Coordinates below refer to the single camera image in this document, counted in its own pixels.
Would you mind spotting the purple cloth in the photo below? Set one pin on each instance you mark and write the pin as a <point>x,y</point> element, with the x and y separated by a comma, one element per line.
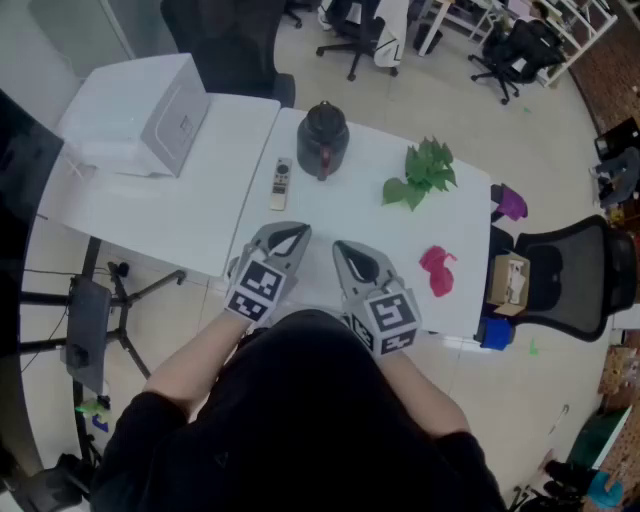
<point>512,202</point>

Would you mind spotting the person's left forearm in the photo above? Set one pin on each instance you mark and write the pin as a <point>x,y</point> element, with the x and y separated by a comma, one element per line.
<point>195,360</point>

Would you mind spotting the green panel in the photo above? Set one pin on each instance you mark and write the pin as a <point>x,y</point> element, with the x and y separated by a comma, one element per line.
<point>595,440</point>

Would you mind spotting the blue container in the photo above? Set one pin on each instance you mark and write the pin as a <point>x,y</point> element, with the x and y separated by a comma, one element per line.
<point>497,334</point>

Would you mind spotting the open cardboard box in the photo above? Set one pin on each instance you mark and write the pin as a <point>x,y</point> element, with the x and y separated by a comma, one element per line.
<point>500,285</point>

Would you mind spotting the green leafy plant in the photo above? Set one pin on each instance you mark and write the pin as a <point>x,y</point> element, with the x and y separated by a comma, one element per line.
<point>425,170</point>

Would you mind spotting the black high-back office chair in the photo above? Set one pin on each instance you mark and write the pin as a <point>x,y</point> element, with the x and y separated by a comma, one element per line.
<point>225,50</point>

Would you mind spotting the white box appliance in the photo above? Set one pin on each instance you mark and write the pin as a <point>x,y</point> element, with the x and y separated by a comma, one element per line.
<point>125,100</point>

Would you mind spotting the person's black shirt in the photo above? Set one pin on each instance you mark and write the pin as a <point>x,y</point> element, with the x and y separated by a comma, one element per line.
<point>300,425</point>

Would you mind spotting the beige remote control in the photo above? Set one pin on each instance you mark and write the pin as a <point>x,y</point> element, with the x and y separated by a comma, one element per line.
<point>281,190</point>

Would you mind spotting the black mesh office chair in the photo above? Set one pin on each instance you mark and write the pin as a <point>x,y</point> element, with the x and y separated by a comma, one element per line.
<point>575,280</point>

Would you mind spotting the black kettle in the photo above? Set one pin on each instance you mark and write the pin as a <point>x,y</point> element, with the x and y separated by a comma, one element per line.
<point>320,135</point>

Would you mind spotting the black waste bin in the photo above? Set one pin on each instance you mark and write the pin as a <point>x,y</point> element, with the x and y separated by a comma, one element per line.
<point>427,37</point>

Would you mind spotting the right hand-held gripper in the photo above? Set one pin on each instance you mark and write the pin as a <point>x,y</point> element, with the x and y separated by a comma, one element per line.
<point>387,320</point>

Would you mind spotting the black backpack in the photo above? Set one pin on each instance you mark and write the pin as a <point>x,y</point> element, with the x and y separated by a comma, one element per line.
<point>50,487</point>

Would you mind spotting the person's right forearm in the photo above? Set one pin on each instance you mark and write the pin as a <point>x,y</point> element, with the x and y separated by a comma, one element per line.
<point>425,395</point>

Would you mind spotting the white garment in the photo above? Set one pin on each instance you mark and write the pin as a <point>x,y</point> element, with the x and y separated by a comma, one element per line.
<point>392,40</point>

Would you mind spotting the black laptop case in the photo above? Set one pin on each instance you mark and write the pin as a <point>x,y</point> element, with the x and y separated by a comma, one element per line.
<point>617,140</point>

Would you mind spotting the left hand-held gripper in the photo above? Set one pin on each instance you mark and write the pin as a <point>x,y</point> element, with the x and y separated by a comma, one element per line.
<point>255,287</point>

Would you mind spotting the black bag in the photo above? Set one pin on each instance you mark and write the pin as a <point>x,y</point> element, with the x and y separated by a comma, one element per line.
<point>570,475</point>

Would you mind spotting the grey metal cabinet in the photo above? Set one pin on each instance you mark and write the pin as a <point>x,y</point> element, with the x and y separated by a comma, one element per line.
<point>75,30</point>

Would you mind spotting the grey device box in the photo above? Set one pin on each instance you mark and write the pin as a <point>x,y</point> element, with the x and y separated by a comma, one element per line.
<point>87,325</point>

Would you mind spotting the red cleaning cloth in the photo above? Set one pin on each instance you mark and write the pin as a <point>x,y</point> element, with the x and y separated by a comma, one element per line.
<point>437,272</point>

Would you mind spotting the black tripod stand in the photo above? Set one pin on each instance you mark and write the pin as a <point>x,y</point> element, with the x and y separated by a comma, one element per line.
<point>124,302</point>

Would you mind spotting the green floor toy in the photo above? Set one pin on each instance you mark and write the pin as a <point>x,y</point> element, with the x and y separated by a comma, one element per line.
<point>92,407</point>

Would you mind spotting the black swivel office chair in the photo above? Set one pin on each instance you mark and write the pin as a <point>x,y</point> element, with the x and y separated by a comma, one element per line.
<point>530,50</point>
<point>357,30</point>

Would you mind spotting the white storage shelving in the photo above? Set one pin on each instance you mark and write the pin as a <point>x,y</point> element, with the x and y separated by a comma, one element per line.
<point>585,50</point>

